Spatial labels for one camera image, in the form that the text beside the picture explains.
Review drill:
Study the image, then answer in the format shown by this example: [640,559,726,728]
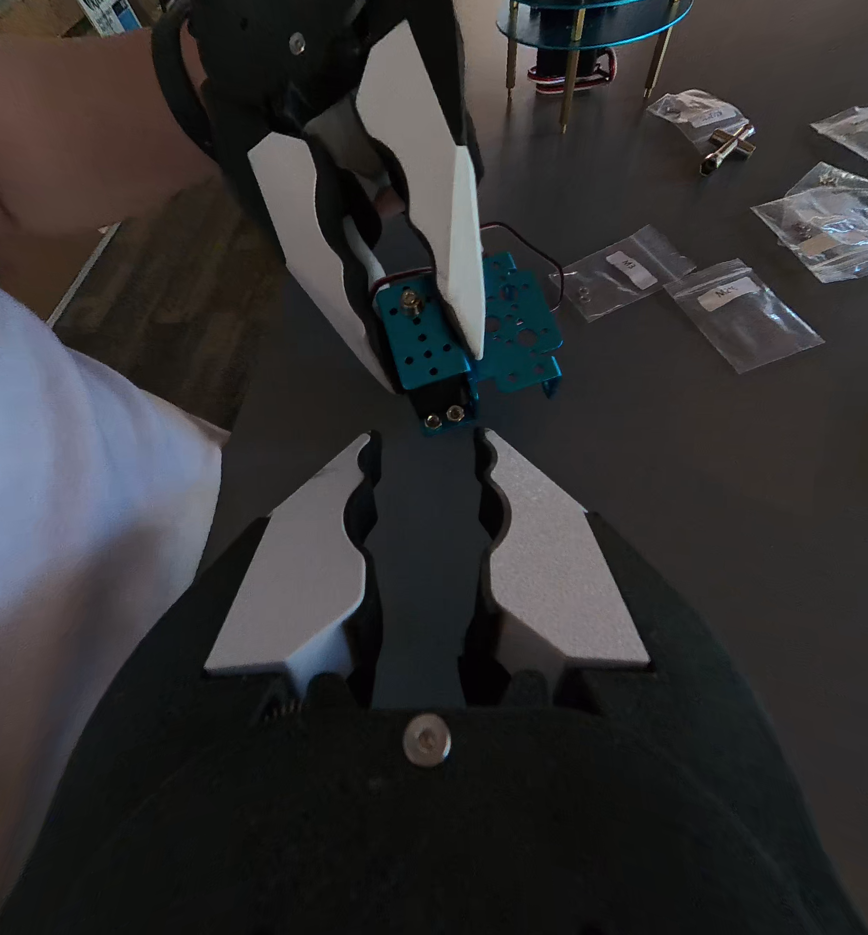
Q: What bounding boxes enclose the metal cross wrench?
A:
[699,123,757,176]

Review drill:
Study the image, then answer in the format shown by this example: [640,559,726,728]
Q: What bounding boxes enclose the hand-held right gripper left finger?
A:
[203,431,387,706]

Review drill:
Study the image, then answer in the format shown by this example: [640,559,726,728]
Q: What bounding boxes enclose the person's left forearm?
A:
[0,29,222,236]

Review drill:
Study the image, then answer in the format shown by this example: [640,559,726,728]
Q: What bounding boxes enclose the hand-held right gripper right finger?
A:
[470,427,651,706]

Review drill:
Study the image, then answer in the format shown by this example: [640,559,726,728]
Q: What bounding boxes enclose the blue servo bracket assembly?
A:
[371,250,565,441]

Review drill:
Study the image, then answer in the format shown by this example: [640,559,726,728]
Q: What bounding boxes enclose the clear plastic parts bag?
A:
[751,193,868,284]
[647,89,750,147]
[784,162,868,209]
[810,106,868,170]

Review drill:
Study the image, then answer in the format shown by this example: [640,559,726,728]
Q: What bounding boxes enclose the clear bag with white label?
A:
[664,258,825,375]
[551,224,698,324]

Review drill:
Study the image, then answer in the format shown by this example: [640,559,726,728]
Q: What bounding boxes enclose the person's white shirt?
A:
[0,235,224,935]

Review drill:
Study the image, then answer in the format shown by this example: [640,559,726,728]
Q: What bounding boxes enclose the dark grey desk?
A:
[199,0,868,935]

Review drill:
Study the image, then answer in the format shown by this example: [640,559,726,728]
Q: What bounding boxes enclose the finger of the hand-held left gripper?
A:
[355,0,489,364]
[247,130,409,397]

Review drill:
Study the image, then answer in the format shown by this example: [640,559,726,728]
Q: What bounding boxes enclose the cardboard box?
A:
[0,0,150,36]

